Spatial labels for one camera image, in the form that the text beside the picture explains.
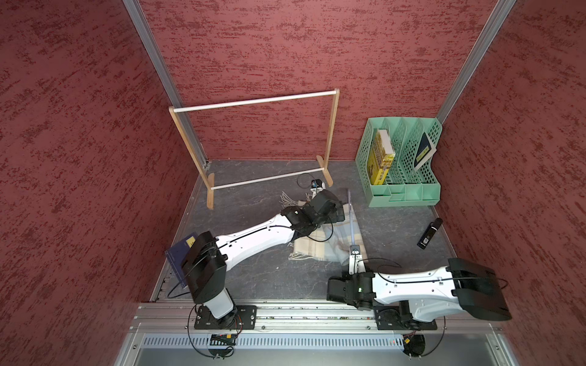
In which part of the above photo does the aluminium corner post left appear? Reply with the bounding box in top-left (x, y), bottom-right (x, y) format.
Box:
top-left (123, 0), bottom-right (209, 175)

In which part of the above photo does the green plastic file organizer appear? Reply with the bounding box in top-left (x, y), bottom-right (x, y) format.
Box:
top-left (355, 117), bottom-right (443, 207)

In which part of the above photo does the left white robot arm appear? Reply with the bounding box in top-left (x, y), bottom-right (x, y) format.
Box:
top-left (181, 190), bottom-right (345, 327)

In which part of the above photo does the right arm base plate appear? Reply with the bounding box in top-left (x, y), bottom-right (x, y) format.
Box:
top-left (374, 303), bottom-right (438, 332)

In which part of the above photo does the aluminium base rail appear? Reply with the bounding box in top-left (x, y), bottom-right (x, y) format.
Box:
top-left (114, 299), bottom-right (518, 366)

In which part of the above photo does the dark blue yellow book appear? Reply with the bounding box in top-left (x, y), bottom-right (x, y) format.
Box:
top-left (414, 132), bottom-right (436, 171)

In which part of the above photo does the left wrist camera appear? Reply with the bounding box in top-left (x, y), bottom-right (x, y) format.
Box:
top-left (310, 179), bottom-right (325, 193)

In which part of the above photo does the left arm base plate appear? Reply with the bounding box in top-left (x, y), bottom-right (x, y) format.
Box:
top-left (193, 305), bottom-right (257, 332)

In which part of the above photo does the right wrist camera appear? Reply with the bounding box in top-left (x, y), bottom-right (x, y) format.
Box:
top-left (349, 244), bottom-right (363, 275)

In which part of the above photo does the aluminium corner post right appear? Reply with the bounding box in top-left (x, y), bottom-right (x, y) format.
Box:
top-left (436, 0), bottom-right (517, 124)

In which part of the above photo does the wooden clothes rack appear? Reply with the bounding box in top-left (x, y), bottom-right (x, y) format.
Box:
top-left (168, 88), bottom-right (340, 210)

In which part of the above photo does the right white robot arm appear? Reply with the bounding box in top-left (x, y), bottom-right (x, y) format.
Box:
top-left (327, 258), bottom-right (512, 323)

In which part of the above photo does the dark blue notebook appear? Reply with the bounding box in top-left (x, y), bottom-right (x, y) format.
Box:
top-left (165, 232), bottom-right (198, 288)

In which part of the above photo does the black stapler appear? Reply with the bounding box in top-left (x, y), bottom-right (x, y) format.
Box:
top-left (417, 217), bottom-right (443, 249)

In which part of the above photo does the aluminium corner post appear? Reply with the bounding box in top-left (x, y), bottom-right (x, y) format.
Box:
top-left (123, 0), bottom-right (209, 175)
top-left (436, 0), bottom-right (517, 124)

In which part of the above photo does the light blue clothes hanger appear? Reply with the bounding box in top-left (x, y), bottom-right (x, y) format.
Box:
top-left (347, 188), bottom-right (360, 255)

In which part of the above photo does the plaid beige blue scarf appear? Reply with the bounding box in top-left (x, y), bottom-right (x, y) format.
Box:
top-left (288, 203), bottom-right (366, 265)

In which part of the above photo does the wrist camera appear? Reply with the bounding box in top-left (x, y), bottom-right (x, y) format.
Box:
top-left (349, 244), bottom-right (363, 275)
top-left (310, 179), bottom-right (325, 193)

